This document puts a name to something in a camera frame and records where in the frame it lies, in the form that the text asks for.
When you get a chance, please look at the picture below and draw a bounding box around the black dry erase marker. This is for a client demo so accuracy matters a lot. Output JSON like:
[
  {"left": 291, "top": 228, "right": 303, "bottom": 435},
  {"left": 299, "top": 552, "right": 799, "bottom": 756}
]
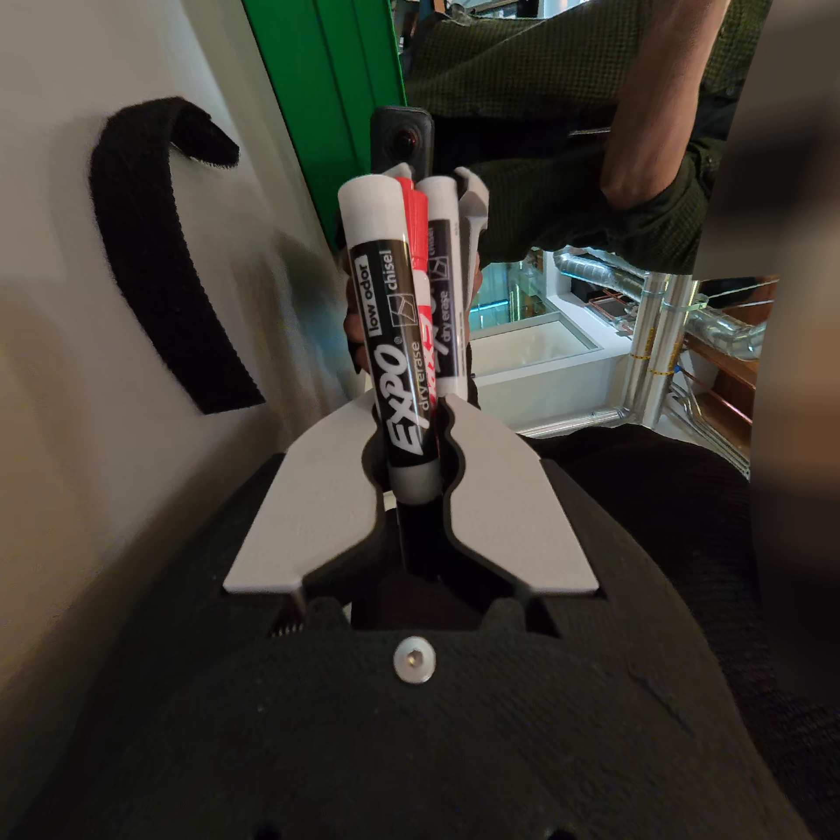
[
  {"left": 338, "top": 176, "right": 454, "bottom": 581},
  {"left": 417, "top": 175, "right": 471, "bottom": 403}
]

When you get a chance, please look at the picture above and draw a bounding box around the silver ventilation duct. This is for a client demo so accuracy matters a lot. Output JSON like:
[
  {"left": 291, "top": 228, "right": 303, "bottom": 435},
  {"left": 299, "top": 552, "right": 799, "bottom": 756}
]
[{"left": 554, "top": 249, "right": 769, "bottom": 434}]

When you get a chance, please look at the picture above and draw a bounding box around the black velcro strap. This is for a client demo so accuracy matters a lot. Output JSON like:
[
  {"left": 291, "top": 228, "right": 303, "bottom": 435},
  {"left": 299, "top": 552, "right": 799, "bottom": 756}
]
[{"left": 88, "top": 97, "right": 266, "bottom": 416}]

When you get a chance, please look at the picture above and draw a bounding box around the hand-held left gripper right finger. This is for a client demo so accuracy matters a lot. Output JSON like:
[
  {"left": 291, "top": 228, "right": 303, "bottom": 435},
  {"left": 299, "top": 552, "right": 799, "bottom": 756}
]
[{"left": 445, "top": 395, "right": 601, "bottom": 598}]

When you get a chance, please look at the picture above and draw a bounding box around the person's right hand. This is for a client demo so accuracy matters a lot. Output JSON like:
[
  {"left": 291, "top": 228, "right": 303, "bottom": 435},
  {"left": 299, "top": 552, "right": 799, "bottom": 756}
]
[{"left": 339, "top": 257, "right": 371, "bottom": 376}]

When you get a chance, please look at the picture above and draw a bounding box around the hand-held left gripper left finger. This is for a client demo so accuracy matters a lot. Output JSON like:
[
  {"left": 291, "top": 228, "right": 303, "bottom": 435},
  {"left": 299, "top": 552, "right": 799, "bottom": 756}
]
[{"left": 222, "top": 400, "right": 386, "bottom": 596}]

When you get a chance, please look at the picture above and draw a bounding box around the person's black knit clothing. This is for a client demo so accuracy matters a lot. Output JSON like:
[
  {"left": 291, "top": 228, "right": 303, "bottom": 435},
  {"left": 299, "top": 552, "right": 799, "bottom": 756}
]
[{"left": 518, "top": 423, "right": 840, "bottom": 840}]

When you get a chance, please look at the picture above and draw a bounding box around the person's dark green shirt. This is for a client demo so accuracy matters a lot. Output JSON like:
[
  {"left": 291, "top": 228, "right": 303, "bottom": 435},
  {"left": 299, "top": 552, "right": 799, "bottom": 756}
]
[{"left": 402, "top": 0, "right": 775, "bottom": 275}]

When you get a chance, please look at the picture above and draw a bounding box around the green plastic bin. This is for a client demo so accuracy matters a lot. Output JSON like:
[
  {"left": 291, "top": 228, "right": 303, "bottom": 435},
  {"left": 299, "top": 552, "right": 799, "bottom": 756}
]
[{"left": 241, "top": 0, "right": 408, "bottom": 250}]

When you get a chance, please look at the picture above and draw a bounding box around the red dry erase marker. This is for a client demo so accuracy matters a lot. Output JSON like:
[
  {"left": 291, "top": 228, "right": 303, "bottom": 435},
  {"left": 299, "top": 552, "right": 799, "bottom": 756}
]
[{"left": 392, "top": 176, "right": 439, "bottom": 421}]

